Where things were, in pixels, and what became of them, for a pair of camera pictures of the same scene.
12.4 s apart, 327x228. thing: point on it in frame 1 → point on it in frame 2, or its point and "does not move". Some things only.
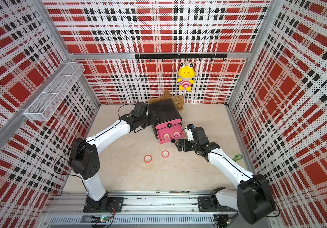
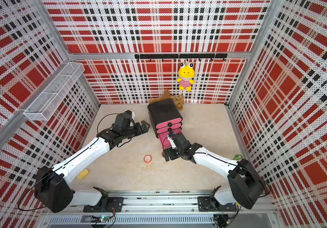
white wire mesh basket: [43, 107] does not move
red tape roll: [148, 158] does not move
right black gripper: [180, 145] → [171, 156]
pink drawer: [168, 124] does not move
